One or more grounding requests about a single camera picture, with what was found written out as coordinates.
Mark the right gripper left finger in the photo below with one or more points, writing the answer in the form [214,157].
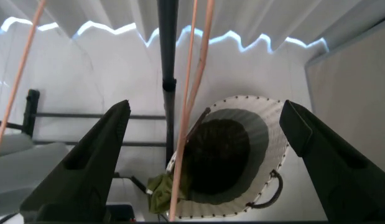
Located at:
[80,186]

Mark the white laundry basket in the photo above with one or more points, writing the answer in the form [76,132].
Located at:
[273,124]

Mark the green garment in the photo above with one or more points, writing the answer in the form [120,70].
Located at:
[161,193]

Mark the black clothes rack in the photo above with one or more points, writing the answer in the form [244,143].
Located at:
[167,46]

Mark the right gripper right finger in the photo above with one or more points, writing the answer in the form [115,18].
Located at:
[344,186]

